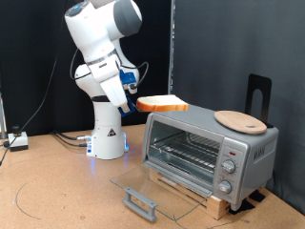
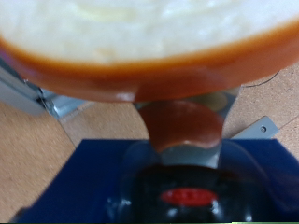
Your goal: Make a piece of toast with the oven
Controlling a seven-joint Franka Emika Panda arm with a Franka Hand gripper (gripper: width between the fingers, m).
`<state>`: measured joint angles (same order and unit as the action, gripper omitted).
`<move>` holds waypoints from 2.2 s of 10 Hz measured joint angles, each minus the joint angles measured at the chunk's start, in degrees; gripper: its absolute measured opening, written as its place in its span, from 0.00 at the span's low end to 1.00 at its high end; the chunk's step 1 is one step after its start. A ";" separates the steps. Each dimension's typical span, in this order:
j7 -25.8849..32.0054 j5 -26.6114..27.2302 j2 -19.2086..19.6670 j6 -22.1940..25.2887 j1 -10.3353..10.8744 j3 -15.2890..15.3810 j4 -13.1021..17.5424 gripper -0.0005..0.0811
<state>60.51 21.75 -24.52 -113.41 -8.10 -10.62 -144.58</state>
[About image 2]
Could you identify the white bread slice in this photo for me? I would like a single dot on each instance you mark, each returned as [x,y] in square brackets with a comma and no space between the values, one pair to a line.
[140,31]

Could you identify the blue spatula grip block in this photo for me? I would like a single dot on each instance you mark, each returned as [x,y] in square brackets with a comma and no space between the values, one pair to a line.
[78,186]

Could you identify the silver toaster oven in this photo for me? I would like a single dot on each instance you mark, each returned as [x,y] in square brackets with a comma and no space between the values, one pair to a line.
[18,99]

